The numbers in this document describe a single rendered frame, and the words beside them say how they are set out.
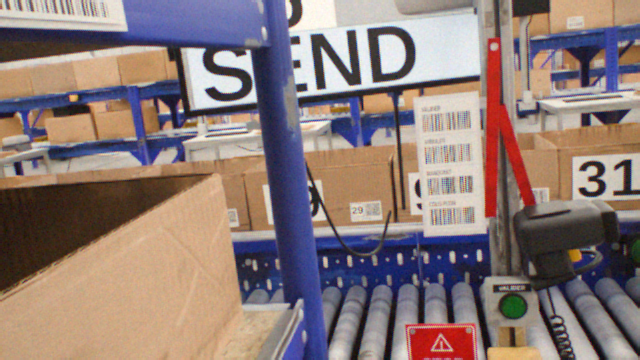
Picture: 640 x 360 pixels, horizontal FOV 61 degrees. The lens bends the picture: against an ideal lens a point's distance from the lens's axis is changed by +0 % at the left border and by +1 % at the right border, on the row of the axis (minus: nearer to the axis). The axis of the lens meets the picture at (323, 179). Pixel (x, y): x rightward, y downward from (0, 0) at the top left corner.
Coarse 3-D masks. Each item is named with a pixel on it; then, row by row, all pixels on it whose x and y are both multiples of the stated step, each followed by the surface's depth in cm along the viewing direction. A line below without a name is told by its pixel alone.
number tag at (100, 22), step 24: (0, 0) 12; (24, 0) 13; (48, 0) 14; (72, 0) 14; (96, 0) 15; (120, 0) 17; (0, 24) 12; (24, 24) 13; (48, 24) 14; (72, 24) 14; (96, 24) 16; (120, 24) 17
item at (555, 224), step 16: (528, 208) 72; (544, 208) 71; (560, 208) 69; (576, 208) 68; (592, 208) 68; (608, 208) 67; (528, 224) 69; (544, 224) 68; (560, 224) 68; (576, 224) 67; (592, 224) 67; (608, 224) 67; (528, 240) 69; (544, 240) 68; (560, 240) 68; (576, 240) 68; (592, 240) 67; (608, 240) 67; (544, 256) 70; (560, 256) 70; (576, 256) 71; (544, 272) 71; (560, 272) 70; (544, 288) 71
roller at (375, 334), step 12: (384, 288) 135; (372, 300) 130; (384, 300) 129; (372, 312) 123; (384, 312) 123; (372, 324) 117; (384, 324) 118; (372, 336) 112; (384, 336) 114; (360, 348) 109; (372, 348) 107; (384, 348) 111
